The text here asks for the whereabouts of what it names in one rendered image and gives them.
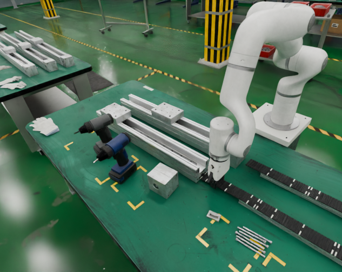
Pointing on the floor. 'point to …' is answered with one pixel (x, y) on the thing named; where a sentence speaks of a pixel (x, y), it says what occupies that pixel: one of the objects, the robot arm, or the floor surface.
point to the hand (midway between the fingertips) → (217, 180)
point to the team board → (126, 22)
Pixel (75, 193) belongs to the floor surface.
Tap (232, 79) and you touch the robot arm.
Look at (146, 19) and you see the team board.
